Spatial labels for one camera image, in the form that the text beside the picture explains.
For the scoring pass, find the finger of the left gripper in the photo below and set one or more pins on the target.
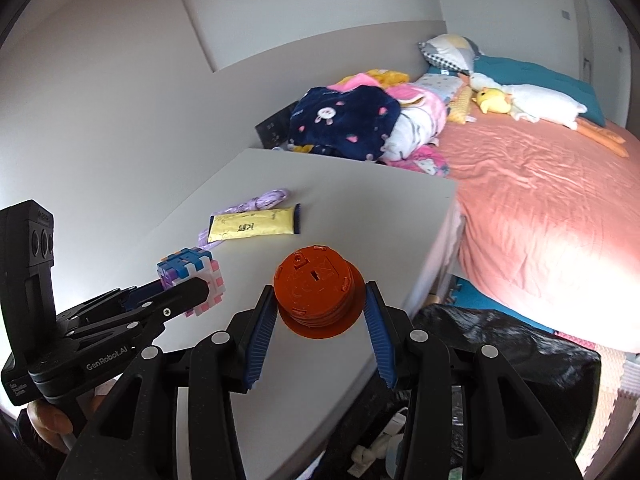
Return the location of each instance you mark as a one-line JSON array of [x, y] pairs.
[[170, 299]]

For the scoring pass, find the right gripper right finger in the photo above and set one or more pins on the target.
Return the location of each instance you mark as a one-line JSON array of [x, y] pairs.
[[379, 327]]

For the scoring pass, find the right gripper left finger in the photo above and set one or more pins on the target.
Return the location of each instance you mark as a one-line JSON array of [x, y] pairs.
[[259, 332]]

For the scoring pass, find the orange round lid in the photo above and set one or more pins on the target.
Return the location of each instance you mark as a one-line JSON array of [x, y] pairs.
[[319, 293]]

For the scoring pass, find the yellow snack packet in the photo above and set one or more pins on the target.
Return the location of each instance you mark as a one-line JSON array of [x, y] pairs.
[[277, 221]]

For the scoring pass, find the purple plastic bag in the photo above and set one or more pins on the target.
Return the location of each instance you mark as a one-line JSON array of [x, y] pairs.
[[264, 201]]

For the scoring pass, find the left hand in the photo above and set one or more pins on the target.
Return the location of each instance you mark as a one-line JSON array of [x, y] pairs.
[[53, 426]]

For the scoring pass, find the black garbage bag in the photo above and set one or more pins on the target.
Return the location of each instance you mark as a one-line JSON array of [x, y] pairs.
[[477, 391]]

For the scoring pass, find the pink bed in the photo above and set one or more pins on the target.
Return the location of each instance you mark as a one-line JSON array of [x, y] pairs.
[[552, 224]]

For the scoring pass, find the navy patterned blanket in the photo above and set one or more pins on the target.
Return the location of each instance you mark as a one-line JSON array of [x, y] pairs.
[[353, 124]]

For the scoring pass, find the pink white clothes pile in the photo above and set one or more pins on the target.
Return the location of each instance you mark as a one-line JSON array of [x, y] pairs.
[[427, 105]]

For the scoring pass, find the yellow duck plush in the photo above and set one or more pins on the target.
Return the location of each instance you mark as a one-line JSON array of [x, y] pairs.
[[491, 100]]

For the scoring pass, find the white goose plush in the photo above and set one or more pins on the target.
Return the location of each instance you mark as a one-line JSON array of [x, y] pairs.
[[534, 104]]

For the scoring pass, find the teal pillow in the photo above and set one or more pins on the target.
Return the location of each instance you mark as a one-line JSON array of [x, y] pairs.
[[510, 71]]

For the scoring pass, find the patchwork cushion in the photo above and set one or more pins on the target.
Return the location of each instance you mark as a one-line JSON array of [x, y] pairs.
[[450, 52]]

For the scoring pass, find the black wall panel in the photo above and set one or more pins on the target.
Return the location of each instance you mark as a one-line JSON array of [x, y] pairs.
[[273, 131]]

